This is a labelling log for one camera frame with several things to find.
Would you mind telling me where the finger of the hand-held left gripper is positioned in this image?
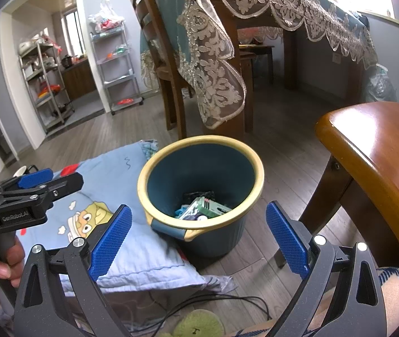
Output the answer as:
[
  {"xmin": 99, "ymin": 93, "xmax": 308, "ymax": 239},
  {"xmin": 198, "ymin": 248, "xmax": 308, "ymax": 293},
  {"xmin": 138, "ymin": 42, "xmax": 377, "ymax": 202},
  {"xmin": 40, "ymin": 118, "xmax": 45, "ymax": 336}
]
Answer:
[
  {"xmin": 0, "ymin": 168, "xmax": 54, "ymax": 193},
  {"xmin": 0, "ymin": 172, "xmax": 85, "ymax": 203}
]

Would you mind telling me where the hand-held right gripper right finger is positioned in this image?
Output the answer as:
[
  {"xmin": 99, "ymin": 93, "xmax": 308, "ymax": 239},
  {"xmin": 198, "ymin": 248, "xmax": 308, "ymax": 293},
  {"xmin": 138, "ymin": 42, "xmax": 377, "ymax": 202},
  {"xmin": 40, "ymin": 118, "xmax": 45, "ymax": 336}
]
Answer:
[{"xmin": 265, "ymin": 201, "xmax": 388, "ymax": 337}]

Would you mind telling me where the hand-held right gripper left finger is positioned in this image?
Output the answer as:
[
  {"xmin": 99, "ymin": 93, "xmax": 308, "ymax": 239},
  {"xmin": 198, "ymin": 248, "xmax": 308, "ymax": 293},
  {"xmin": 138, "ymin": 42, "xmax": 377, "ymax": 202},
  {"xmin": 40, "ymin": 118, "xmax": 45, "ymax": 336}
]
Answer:
[{"xmin": 13, "ymin": 204, "xmax": 132, "ymax": 337}]

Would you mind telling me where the white and green box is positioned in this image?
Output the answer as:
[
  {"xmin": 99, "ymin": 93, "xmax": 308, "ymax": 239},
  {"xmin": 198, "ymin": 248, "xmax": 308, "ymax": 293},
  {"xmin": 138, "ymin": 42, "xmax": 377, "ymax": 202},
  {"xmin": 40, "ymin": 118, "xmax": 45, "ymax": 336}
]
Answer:
[{"xmin": 185, "ymin": 197, "xmax": 233, "ymax": 222}]

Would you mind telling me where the black plastic wrapper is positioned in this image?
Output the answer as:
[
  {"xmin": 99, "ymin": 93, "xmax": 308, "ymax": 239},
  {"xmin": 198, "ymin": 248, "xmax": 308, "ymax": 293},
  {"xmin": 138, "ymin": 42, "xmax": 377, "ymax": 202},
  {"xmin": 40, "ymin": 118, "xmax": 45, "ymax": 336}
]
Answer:
[{"xmin": 184, "ymin": 190, "xmax": 215, "ymax": 202}]

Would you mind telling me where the blue bin with yellow rim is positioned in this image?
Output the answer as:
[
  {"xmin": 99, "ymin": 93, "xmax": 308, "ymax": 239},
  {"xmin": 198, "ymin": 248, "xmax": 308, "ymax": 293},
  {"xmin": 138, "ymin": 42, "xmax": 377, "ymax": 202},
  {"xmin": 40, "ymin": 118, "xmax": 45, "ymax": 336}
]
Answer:
[{"xmin": 137, "ymin": 135, "xmax": 265, "ymax": 258}]

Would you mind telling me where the black mug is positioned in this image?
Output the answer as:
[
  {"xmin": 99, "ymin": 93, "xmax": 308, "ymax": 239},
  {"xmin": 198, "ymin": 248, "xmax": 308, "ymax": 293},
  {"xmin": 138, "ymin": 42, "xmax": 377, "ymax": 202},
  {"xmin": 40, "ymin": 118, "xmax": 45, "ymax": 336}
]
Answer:
[{"xmin": 12, "ymin": 164, "xmax": 38, "ymax": 178}]

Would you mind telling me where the blue printed cushion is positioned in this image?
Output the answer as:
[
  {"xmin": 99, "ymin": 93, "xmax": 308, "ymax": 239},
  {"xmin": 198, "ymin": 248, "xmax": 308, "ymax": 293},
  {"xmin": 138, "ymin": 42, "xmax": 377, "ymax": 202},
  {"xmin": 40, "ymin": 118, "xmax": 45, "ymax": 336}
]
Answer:
[{"xmin": 20, "ymin": 140, "xmax": 207, "ymax": 293}]

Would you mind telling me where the wooden kitchen cabinet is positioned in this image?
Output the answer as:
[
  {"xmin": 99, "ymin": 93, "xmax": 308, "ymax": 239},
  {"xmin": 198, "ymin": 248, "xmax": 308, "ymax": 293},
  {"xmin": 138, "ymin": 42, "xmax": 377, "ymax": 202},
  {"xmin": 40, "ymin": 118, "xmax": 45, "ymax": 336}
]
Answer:
[{"xmin": 60, "ymin": 60, "xmax": 98, "ymax": 101}]

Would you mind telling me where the metal shelf rack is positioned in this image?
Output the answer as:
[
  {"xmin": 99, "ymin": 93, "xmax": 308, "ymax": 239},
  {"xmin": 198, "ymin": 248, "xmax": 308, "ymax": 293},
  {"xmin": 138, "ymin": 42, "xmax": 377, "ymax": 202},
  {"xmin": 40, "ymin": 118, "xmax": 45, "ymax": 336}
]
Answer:
[{"xmin": 18, "ymin": 33, "xmax": 75, "ymax": 134}]

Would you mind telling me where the green slipper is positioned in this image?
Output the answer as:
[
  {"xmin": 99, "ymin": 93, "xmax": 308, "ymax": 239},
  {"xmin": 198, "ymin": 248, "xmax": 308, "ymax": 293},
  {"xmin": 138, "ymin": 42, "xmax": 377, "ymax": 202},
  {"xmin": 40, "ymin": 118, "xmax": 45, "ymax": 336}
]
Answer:
[{"xmin": 173, "ymin": 309, "xmax": 226, "ymax": 337}]

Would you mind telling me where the grey trolley rack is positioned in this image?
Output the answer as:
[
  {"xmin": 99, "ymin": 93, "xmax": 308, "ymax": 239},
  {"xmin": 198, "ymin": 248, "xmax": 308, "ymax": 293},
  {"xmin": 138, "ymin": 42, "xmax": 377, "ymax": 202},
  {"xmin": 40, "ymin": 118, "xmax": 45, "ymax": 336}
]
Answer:
[{"xmin": 90, "ymin": 21, "xmax": 144, "ymax": 116}]

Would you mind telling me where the amber wooden chair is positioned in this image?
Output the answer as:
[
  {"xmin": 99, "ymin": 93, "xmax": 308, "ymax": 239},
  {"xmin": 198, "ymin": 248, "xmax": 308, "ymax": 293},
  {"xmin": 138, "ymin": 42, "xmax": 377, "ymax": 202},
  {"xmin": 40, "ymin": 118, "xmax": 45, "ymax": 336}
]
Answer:
[{"xmin": 299, "ymin": 102, "xmax": 399, "ymax": 288}]

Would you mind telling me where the dark wooden dining chair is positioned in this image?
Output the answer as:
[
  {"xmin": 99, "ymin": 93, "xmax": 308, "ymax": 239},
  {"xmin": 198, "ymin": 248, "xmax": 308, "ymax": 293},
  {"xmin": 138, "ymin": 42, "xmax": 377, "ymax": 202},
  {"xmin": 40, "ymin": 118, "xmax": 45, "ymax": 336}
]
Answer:
[{"xmin": 125, "ymin": 0, "xmax": 195, "ymax": 139}]

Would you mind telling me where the white plastic bag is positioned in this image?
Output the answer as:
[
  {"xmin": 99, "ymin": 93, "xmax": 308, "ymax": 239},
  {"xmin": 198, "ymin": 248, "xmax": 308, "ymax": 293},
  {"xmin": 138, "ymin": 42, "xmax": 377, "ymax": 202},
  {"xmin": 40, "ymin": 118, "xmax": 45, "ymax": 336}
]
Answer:
[{"xmin": 88, "ymin": 0, "xmax": 125, "ymax": 34}]

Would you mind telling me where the clear plastic water bottle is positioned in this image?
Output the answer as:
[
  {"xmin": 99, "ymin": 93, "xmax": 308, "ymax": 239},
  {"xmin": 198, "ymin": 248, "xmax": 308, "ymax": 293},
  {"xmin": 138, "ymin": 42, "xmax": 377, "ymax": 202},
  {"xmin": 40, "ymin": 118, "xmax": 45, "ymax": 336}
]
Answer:
[{"xmin": 365, "ymin": 65, "xmax": 398, "ymax": 103}]

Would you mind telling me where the wooden dining table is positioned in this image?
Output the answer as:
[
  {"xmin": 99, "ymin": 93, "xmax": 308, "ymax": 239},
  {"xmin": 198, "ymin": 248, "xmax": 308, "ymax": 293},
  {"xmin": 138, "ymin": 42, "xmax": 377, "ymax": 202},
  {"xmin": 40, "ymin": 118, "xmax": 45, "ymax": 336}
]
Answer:
[{"xmin": 203, "ymin": 0, "xmax": 365, "ymax": 134}]

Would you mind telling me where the wooden bench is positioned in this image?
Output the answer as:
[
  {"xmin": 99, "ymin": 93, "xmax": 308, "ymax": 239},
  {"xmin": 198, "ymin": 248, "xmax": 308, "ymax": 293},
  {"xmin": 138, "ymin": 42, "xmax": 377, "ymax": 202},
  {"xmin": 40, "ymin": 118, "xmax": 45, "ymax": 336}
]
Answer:
[{"xmin": 238, "ymin": 44, "xmax": 275, "ymax": 86}]

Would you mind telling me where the table with lace cloth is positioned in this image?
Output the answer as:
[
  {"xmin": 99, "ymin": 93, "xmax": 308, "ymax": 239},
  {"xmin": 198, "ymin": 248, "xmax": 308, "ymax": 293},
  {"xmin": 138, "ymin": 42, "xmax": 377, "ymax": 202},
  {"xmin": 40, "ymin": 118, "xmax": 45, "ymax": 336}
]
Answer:
[{"xmin": 139, "ymin": 0, "xmax": 379, "ymax": 130}]

